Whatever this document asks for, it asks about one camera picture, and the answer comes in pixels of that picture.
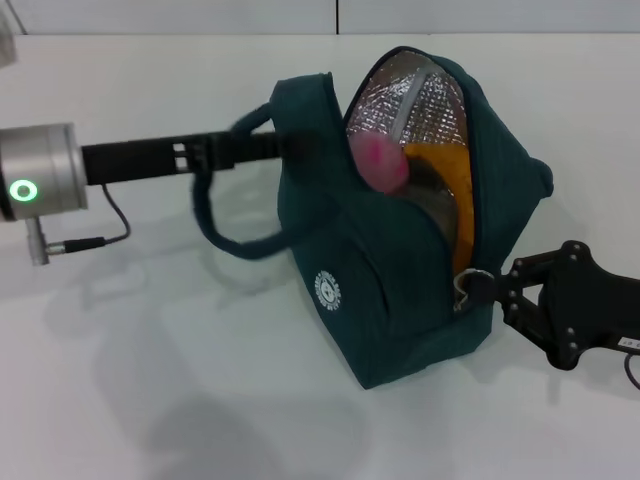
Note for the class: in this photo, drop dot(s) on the pink peach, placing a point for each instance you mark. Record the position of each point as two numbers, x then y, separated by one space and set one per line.
380 162

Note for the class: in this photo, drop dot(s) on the yellow banana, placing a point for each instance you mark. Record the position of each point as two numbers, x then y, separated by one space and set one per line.
462 200

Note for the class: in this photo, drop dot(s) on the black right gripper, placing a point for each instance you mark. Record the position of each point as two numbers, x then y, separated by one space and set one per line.
585 310

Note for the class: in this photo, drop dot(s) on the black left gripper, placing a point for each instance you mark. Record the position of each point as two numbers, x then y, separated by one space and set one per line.
130 162

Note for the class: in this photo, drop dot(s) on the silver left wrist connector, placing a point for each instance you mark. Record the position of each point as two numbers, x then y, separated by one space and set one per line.
37 242

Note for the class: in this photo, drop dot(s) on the dark teal insulated lunch bag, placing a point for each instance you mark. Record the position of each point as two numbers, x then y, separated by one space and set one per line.
380 280

